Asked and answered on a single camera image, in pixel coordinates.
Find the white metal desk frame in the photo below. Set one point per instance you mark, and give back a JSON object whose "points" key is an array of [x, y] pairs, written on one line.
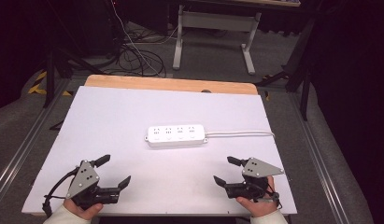
{"points": [[217, 21]]}

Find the person's left hand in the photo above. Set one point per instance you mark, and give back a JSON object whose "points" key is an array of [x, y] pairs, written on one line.
{"points": [[83, 213]]}

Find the person's right hand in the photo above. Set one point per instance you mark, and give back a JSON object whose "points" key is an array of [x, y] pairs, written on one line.
{"points": [[261, 207]]}

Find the white foam board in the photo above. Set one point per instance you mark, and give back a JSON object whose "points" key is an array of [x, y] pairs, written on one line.
{"points": [[118, 124]]}

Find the black table knob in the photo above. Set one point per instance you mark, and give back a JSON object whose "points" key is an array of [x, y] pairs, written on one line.
{"points": [[206, 91]]}

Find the black tripod stand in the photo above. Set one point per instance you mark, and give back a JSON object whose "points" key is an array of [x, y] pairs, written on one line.
{"points": [[50, 77]]}

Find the white power strip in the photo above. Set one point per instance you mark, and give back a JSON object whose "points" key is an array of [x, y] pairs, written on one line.
{"points": [[175, 135]]}

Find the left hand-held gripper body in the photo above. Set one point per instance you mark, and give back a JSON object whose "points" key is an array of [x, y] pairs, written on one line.
{"points": [[83, 179]]}

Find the metal floor rail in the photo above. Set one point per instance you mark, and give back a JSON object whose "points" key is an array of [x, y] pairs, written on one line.
{"points": [[21, 149], [317, 161]]}

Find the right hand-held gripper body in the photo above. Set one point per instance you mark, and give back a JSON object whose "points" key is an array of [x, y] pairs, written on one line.
{"points": [[258, 169]]}

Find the black metal stand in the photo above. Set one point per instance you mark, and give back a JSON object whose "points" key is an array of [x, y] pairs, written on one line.
{"points": [[300, 68]]}

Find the yellow black floor tape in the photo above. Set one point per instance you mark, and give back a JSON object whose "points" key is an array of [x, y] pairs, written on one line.
{"points": [[40, 82]]}

